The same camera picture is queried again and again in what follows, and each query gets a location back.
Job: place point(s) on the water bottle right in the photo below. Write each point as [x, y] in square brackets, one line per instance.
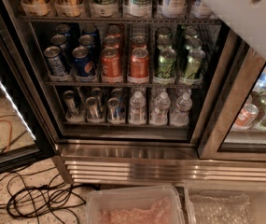
[180, 115]

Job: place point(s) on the slim blue silver can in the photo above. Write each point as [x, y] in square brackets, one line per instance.
[115, 113]

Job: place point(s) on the orange soda can left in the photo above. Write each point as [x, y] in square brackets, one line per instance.
[111, 66]

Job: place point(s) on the slim silver can middle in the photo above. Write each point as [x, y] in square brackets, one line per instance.
[95, 114]

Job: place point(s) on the orange soda can right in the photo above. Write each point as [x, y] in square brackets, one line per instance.
[139, 66]

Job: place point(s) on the clear bin bubble wrap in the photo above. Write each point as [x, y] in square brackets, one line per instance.
[225, 202]

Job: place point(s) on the silver diet pepsi can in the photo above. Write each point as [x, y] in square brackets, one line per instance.
[56, 63]

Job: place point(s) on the orange soda can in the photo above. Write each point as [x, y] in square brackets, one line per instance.
[111, 66]
[139, 66]

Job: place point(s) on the white blue can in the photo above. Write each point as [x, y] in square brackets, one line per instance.
[172, 9]
[199, 10]

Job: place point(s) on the blue pepsi can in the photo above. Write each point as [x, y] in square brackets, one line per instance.
[83, 63]

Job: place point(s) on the open fridge glass door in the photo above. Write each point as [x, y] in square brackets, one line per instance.
[23, 138]

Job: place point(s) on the water bottle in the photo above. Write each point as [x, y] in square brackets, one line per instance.
[159, 109]
[180, 115]
[137, 114]

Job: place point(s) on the white 7up can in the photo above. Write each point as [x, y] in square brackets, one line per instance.
[104, 8]
[137, 8]

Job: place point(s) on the green soda can right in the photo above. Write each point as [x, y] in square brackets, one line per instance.
[191, 72]

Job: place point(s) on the water bottle middle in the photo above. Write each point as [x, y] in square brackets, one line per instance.
[159, 109]

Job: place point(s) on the green soda can left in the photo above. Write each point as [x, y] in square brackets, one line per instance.
[164, 69]

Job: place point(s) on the clear bin pink wrap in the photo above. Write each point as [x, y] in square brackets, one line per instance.
[142, 205]

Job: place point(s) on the water bottle left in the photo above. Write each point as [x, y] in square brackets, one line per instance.
[137, 114]

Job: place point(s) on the green soda can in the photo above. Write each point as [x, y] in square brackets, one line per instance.
[164, 69]
[191, 72]

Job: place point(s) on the white blue can right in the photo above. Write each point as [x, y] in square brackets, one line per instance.
[199, 10]

